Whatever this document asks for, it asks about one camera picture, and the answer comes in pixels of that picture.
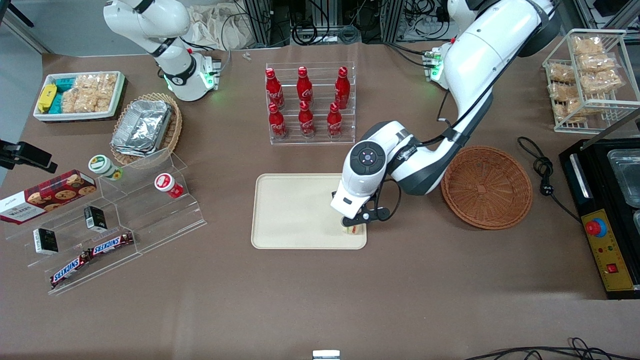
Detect black floor cables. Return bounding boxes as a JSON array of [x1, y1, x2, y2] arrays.
[[465, 337, 640, 360]]

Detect red lid yogurt cup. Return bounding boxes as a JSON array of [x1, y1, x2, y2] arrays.
[[154, 172, 185, 199]]

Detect yellow snack packet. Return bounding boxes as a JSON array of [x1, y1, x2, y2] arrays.
[[37, 83, 57, 113]]

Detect aluminium frame post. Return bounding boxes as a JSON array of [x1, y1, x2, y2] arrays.
[[245, 0, 274, 48], [381, 0, 404, 43]]

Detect stacked aluminium foil containers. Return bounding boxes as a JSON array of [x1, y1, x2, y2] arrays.
[[111, 100, 173, 158]]

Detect black base cables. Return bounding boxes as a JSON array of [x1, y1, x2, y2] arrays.
[[384, 41, 437, 69]]

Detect white wire basket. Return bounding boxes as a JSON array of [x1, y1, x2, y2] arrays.
[[542, 28, 640, 134]]

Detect silver metal bar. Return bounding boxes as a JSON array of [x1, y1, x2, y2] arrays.
[[580, 107, 640, 151]]

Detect small black carton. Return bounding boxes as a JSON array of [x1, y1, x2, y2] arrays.
[[83, 205, 108, 233], [33, 228, 59, 256]]

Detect beige rectangular tray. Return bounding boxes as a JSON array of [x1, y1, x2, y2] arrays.
[[251, 173, 368, 250]]

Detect black tripod leg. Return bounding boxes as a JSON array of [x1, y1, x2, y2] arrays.
[[0, 0, 36, 28]]

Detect black countertop appliance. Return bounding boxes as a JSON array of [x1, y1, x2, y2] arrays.
[[558, 136, 640, 300]]

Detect yellow control panel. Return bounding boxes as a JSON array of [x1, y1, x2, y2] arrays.
[[580, 209, 636, 292]]

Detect red tartan cookie box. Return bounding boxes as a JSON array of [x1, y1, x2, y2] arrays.
[[0, 169, 97, 225]]

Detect Snickers chocolate bar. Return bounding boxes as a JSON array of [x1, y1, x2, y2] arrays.
[[50, 252, 92, 289], [88, 232, 135, 257]]

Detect black power cable with plug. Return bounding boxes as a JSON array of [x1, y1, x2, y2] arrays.
[[516, 136, 583, 223]]

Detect green lid yogurt cup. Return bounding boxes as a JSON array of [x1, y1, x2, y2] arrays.
[[88, 154, 123, 181]]

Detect round brown wicker basket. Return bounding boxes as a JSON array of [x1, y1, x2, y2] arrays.
[[440, 145, 533, 230]]

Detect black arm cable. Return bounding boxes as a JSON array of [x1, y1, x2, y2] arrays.
[[436, 47, 516, 147]]

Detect white plastic bin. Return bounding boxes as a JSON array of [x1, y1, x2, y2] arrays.
[[33, 71, 126, 122]]

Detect oval light wicker basket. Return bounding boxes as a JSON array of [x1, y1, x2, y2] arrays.
[[111, 92, 183, 166]]

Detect clear acrylic stepped display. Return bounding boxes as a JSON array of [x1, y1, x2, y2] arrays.
[[5, 147, 207, 296]]

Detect black camera clamp mount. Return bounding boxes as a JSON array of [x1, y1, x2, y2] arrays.
[[0, 140, 58, 174]]

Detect clear acrylic bottle rack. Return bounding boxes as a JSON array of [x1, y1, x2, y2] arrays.
[[265, 61, 357, 146]]

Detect red cola bottle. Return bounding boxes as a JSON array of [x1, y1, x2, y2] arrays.
[[297, 66, 314, 108], [268, 103, 288, 139], [334, 66, 351, 110], [298, 101, 316, 138], [265, 68, 285, 110], [327, 102, 344, 138]]

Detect clear bag of rice crackers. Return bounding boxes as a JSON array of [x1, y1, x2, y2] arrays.
[[571, 36, 604, 55], [547, 64, 577, 83], [577, 54, 617, 74], [580, 70, 625, 95], [555, 99, 591, 123], [548, 82, 581, 102]]

